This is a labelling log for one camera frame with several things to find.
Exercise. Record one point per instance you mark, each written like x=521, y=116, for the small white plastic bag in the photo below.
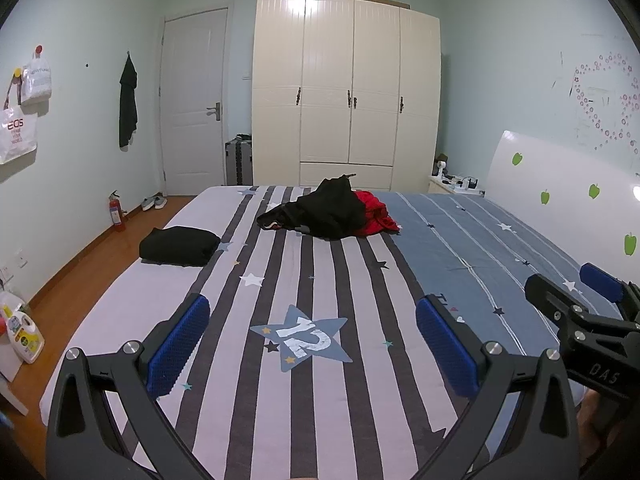
x=36, y=80

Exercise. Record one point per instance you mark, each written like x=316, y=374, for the bed with striped sheet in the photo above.
x=325, y=285

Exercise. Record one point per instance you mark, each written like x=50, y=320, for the red fire extinguisher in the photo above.
x=118, y=212

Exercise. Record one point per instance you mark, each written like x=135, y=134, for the large white printed bag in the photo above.
x=15, y=130

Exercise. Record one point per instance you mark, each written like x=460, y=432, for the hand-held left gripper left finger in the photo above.
x=180, y=340

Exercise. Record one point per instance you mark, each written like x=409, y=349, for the white door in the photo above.
x=192, y=85

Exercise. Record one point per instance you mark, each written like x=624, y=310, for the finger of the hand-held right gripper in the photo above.
x=600, y=277
x=545, y=290

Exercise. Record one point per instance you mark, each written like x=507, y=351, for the white desk fan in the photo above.
x=441, y=170

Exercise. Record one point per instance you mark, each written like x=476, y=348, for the white headboard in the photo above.
x=550, y=170

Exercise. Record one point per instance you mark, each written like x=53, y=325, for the white detergent bottle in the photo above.
x=22, y=335

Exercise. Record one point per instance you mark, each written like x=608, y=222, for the flower wall stickers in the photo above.
x=615, y=105

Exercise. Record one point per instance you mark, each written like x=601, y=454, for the grey shoe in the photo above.
x=159, y=201
x=148, y=203

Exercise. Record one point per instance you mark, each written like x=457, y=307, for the folded black garment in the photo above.
x=180, y=246

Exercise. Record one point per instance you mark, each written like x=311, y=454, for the dark ribbed suitcase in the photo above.
x=239, y=162

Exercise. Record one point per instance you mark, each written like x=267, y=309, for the cream wardrobe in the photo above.
x=325, y=60

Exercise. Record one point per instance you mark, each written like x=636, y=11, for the black pants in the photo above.
x=325, y=210

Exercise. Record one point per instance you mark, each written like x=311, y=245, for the white nightstand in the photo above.
x=442, y=187

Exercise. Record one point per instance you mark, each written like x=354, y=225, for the red garment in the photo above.
x=381, y=216

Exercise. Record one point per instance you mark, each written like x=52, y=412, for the dark hanging garment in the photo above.
x=128, y=105

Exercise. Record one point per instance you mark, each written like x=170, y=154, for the small black device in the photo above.
x=471, y=183

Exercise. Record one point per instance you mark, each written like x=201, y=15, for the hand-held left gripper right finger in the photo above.
x=445, y=345

